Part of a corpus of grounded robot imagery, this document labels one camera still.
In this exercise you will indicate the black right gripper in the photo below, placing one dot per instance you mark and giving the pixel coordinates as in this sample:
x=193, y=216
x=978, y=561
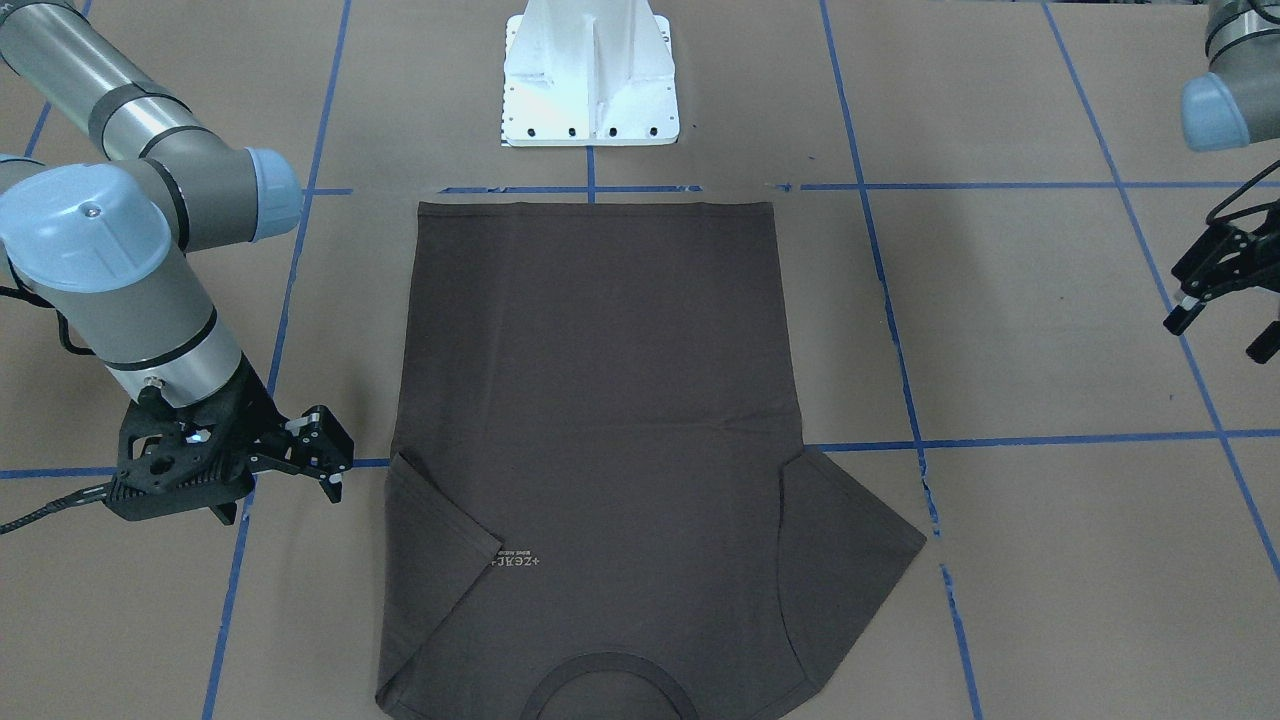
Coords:
x=251, y=418

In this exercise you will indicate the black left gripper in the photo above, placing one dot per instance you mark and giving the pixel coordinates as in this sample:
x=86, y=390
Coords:
x=1223, y=257

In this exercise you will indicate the brown t-shirt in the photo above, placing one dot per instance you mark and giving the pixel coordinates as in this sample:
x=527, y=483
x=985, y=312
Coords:
x=599, y=504

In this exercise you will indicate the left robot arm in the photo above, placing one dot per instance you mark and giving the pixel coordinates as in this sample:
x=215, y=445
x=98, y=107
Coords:
x=1231, y=106

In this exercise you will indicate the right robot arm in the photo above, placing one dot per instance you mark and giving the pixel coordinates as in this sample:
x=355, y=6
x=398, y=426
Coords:
x=106, y=245

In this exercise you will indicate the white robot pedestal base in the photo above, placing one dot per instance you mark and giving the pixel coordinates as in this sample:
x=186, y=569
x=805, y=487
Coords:
x=589, y=73

